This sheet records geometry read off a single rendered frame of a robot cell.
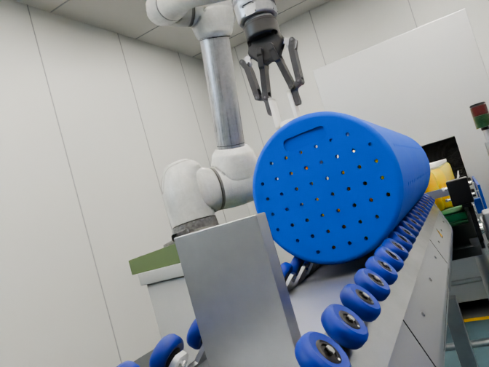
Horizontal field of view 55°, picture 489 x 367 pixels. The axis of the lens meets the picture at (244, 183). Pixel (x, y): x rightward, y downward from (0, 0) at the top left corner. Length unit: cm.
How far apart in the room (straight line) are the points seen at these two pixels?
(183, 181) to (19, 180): 251
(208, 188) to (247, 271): 111
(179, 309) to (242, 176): 49
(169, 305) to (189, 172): 43
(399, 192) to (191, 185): 86
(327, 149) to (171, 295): 83
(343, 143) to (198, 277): 45
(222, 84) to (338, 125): 80
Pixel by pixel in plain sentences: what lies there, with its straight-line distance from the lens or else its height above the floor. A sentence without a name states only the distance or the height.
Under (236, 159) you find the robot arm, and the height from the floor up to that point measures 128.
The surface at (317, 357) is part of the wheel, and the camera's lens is 37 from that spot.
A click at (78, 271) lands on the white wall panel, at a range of 407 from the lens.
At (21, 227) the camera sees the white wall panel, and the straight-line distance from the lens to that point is 384.
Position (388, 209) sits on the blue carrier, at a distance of 85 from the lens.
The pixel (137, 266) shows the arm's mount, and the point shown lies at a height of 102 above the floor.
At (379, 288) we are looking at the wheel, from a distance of 57.
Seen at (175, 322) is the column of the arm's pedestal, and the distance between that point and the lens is 154.
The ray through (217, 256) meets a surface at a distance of 48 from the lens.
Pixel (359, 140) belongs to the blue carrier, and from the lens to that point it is 85.
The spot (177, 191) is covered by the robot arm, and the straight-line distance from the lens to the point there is 154.
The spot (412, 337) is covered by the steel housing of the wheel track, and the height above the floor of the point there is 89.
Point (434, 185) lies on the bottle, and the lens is 186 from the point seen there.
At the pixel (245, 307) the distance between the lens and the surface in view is 48.
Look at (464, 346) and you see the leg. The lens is 179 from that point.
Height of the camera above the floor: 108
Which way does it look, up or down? 4 degrees up
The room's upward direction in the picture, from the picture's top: 16 degrees counter-clockwise
